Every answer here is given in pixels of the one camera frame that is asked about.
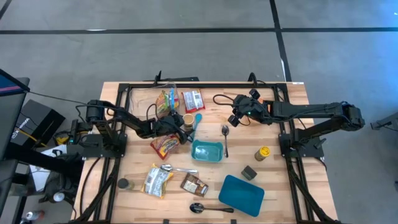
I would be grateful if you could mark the blue-edged clear noodle packet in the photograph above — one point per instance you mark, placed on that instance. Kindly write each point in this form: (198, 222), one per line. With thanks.
(172, 98)

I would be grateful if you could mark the bright silver spoon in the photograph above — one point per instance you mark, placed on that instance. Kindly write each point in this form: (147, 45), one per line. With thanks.
(167, 168)

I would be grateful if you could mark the white-capped bottle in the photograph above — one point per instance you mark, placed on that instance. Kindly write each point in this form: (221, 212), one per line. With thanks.
(58, 197)

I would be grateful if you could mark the black case white logo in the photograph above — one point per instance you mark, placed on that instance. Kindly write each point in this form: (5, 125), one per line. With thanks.
(37, 121)

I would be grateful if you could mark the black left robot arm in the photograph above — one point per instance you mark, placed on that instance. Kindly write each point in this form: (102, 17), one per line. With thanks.
(133, 123)

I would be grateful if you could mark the grey metal stand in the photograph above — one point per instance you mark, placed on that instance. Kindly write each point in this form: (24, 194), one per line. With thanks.
(385, 123)

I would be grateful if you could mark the black metal table frame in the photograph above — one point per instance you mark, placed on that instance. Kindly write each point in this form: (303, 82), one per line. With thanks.
(217, 85)

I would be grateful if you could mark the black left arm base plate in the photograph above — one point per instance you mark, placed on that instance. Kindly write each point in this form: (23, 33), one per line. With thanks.
(102, 152)

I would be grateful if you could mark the teal plastic spoon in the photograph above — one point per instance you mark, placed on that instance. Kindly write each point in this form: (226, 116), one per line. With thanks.
(198, 118)

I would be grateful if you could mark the white paper sheet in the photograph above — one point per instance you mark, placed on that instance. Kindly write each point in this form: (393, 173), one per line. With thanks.
(40, 177)

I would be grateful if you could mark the silver drink can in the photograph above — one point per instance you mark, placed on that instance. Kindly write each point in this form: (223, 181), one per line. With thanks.
(32, 215)

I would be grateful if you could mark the dull steel spoon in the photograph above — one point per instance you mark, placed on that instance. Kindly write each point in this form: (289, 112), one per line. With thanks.
(225, 130)

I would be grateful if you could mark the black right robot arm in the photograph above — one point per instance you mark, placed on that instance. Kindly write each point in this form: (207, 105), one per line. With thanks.
(311, 109)

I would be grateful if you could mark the brown torn snack packet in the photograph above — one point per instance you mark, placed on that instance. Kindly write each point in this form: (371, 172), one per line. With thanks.
(193, 185)

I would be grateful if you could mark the deep blue plastic tray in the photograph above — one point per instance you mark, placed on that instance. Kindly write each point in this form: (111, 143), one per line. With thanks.
(241, 196)

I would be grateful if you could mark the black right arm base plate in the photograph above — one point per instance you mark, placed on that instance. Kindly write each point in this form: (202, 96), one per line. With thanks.
(286, 151)

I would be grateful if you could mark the black tripod stand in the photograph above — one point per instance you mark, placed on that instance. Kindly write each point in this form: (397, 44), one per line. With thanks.
(46, 161)

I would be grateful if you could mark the red packet white label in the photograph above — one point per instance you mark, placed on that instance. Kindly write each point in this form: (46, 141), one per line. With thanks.
(192, 101)

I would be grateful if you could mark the red Maruchan ramen packet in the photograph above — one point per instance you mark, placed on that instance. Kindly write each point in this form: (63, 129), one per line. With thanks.
(164, 146)

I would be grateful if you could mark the black desktop monitor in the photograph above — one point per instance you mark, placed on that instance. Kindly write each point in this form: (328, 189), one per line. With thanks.
(9, 118)

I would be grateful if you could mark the lime chili ramen packet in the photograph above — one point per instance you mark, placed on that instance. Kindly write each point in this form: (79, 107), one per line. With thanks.
(162, 104)

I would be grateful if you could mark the black spoon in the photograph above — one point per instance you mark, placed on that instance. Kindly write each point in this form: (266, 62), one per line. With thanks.
(196, 208)

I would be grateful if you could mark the teal plastic container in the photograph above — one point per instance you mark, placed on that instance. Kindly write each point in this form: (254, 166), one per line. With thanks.
(206, 151)

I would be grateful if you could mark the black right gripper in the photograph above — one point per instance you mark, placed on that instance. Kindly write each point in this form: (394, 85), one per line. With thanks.
(258, 112)

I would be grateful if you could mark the yellow-lid spice jar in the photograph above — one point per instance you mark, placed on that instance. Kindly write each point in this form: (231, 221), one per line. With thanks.
(264, 152)

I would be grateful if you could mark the beige-lid seasoning jar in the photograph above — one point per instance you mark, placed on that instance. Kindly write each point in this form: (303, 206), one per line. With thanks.
(188, 119)

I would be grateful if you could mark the yellow chicken ramen packet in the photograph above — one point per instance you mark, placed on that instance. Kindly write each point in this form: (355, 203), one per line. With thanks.
(155, 182)

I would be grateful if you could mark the black upright bracket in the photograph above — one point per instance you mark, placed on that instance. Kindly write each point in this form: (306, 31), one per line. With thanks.
(252, 78)
(180, 79)

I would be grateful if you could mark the clear plastic bin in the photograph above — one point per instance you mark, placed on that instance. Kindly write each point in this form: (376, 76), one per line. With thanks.
(140, 102)

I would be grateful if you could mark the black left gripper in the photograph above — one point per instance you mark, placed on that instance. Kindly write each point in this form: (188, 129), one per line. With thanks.
(166, 126)

